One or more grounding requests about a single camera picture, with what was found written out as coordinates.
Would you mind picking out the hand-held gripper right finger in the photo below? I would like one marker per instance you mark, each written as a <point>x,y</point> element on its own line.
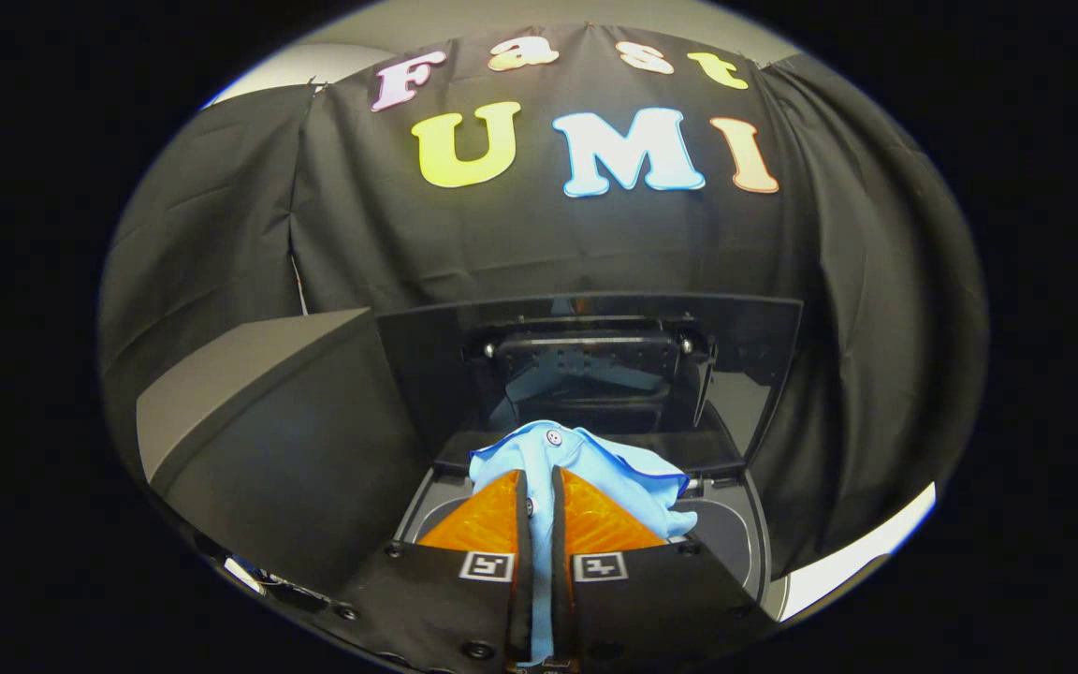
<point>561,580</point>

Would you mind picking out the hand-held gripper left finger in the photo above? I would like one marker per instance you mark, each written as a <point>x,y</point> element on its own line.
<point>524,580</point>

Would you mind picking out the light blue polo shirt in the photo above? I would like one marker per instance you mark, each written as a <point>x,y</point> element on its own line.
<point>586,459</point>

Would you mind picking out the dark glass washing machine lid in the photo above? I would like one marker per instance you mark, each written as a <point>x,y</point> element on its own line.
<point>427,374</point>

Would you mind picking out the grey cabinet with black top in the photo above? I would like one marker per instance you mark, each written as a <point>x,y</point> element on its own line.
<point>296,449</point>

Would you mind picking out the white flat panel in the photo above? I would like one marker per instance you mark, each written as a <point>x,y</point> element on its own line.
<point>857,557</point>

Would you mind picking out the black backdrop cloth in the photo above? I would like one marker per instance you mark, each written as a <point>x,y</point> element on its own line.
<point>502,243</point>

